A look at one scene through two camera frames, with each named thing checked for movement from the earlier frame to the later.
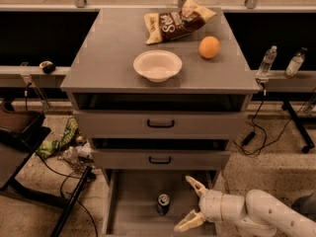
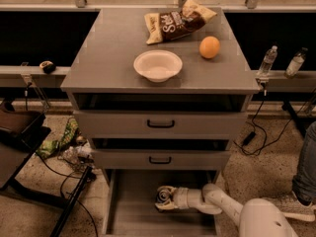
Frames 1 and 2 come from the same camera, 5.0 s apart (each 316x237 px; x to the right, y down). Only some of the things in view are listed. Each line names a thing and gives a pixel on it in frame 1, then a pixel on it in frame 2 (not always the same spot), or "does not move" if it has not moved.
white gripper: x=210 y=203 → x=181 y=197
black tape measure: x=47 y=66 does not move
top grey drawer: x=160 y=124 does not move
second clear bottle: x=295 y=63 does not move
